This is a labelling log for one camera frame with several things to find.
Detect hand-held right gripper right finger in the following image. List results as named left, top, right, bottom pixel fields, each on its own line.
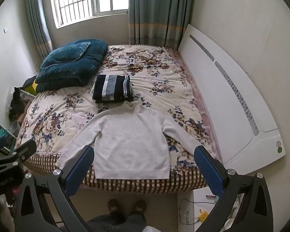
left=194, top=146, right=277, bottom=232

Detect pile of dark clothes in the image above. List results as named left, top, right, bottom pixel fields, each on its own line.
left=8, top=76, right=37, bottom=122

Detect thin cable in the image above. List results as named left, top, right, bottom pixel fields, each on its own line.
left=178, top=198, right=196, bottom=226

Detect folded navy striped sweater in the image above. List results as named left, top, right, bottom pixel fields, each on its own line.
left=92, top=74, right=134, bottom=103

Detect white knit sweater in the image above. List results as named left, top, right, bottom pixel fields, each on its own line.
left=55, top=101, right=206, bottom=180

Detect striped green curtain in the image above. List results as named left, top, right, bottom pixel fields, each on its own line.
left=128, top=0, right=196, bottom=51

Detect barred window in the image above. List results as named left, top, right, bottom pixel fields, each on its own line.
left=49, top=0, right=130, bottom=29

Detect grey cylinder container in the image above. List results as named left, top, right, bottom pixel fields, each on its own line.
left=11, top=121, right=21, bottom=135

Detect narrow grey-blue curtain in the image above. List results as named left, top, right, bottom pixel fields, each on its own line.
left=24, top=0, right=54, bottom=61

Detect teal velvet quilt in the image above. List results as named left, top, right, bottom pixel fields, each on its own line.
left=35, top=39, right=109, bottom=93

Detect brown checked bed sheet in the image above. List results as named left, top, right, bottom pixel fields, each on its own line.
left=23, top=147, right=208, bottom=195

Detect white headboard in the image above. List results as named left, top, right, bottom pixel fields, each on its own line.
left=177, top=24, right=286, bottom=168

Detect brown slipper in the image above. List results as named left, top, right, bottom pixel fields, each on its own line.
left=107, top=199, right=122, bottom=215
left=132, top=199, right=147, bottom=215

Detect pink mattress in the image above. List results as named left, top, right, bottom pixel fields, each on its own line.
left=163, top=47, right=223, bottom=165

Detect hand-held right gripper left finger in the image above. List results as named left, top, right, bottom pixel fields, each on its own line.
left=14, top=146, right=95, bottom=232

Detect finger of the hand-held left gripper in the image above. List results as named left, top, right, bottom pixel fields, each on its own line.
left=0, top=136, right=16, bottom=155
left=0, top=139, right=37, bottom=172

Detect person's legs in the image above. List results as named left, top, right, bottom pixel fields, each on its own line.
left=87, top=211, right=147, bottom=232

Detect white nightstand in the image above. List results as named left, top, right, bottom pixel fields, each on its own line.
left=177, top=187, right=244, bottom=232

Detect teal velvet pillow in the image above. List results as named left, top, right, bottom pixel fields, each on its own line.
left=42, top=42, right=91, bottom=68

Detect green wire rack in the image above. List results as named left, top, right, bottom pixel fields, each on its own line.
left=0, top=117, right=18, bottom=155

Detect floral bed blanket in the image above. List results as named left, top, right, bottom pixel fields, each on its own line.
left=14, top=44, right=212, bottom=174

